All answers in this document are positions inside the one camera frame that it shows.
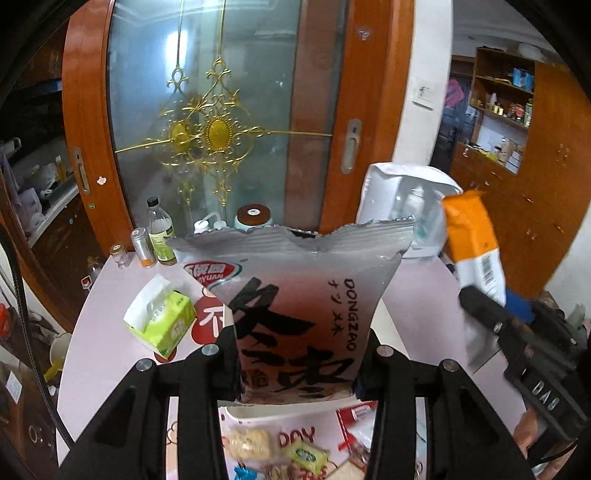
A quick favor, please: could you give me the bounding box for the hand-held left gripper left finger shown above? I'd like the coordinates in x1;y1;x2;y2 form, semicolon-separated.
55;329;242;480

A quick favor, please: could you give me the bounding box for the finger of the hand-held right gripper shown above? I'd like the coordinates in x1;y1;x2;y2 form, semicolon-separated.
458;285;514;339

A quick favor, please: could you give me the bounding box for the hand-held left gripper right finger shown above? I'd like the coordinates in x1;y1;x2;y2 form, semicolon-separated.
355;339;528;480

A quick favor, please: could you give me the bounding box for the orange white snack packet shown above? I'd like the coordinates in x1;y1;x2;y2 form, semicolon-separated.
441;189;509;372

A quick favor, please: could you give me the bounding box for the white plastic tray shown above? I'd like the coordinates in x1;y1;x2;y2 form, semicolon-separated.
219;401;377;424

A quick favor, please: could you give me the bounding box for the silver snack bag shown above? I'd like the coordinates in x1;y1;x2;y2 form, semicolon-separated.
165;218;416;408

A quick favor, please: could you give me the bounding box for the person's right hand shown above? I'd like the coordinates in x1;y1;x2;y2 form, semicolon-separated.
512;408;556;472

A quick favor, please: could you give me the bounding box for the green tissue pack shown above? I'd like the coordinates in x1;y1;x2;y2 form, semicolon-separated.
124;274;197;361

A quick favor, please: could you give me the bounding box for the rice cracker packet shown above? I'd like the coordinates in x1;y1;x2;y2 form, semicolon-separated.
228;428;273;461

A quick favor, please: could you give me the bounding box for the green candy packet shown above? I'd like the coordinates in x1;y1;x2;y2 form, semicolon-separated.
283;440;331;472

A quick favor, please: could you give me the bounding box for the wooden shelf cabinet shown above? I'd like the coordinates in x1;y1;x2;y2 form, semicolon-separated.
450;46;591;288

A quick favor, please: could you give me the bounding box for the silver can orange base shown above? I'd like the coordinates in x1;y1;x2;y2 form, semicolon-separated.
130;227;158;269

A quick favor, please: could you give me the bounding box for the glass bottle green label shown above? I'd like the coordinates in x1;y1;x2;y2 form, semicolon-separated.
147;197;179;267

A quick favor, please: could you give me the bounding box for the small glass jar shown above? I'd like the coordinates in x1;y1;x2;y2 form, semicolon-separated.
110;244;132;270

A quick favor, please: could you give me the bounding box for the translucent squeeze bottle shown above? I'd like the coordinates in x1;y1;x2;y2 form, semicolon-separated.
199;212;228;233

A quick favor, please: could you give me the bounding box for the white countertop sterilizer appliance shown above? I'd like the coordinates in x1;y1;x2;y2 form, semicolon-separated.
355;161;465;262

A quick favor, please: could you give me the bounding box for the teal canister brown lid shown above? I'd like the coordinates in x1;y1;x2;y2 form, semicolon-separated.
234;204;273;232

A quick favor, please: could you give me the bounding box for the wooden sliding glass door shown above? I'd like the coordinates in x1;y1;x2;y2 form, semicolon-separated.
62;0;414;259

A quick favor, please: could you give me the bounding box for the black cable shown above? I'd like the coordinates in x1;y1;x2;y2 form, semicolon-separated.
0;228;72;450

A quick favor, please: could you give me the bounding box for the silver door handle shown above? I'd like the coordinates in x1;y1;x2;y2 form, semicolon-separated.
342;119;363;175
71;148;92;195

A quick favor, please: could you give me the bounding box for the white wall switch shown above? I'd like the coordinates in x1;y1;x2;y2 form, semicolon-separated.
412;78;439;110

